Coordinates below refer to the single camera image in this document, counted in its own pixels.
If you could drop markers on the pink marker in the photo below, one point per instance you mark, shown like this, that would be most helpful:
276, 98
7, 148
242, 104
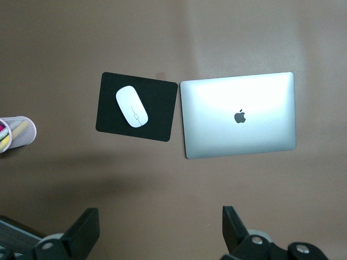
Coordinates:
2, 126

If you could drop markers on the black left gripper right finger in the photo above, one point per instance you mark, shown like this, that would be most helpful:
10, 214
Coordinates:
236, 238

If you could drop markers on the white computer mouse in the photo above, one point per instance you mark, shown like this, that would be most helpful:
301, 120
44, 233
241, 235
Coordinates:
130, 105

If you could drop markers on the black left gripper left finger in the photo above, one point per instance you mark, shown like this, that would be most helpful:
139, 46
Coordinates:
86, 230

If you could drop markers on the cream flat stick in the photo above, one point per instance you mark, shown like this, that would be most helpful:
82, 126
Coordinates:
20, 128

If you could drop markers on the yellow highlighter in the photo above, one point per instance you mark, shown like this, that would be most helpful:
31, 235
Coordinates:
4, 142

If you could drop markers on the silver laptop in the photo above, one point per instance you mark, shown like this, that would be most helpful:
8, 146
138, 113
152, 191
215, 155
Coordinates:
238, 94

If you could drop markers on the pink mesh pen cup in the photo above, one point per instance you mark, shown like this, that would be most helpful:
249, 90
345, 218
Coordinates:
30, 132

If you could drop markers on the black mouse pad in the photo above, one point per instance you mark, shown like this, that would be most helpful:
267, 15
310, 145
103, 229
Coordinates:
160, 113

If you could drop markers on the black mesh desk organizer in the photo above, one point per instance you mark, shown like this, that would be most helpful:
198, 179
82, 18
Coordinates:
16, 230

